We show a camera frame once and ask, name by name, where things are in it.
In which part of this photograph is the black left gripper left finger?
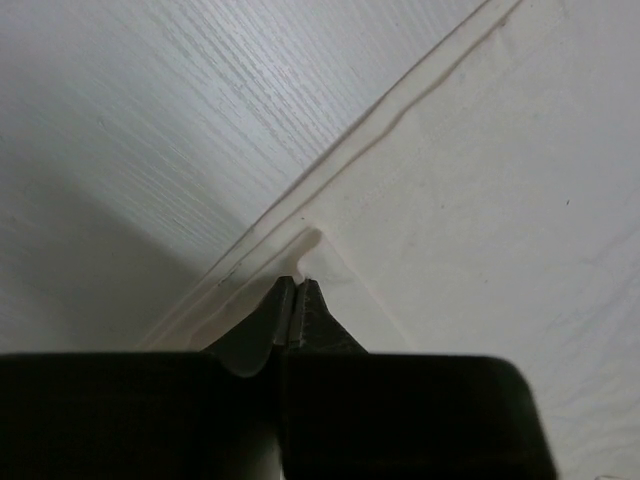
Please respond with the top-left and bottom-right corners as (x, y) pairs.
(1, 277), (295, 479)

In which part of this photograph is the white t-shirt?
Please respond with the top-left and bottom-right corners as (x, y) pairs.
(141, 1), (639, 479)

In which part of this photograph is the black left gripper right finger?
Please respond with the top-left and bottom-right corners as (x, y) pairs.
(279, 280), (557, 479)

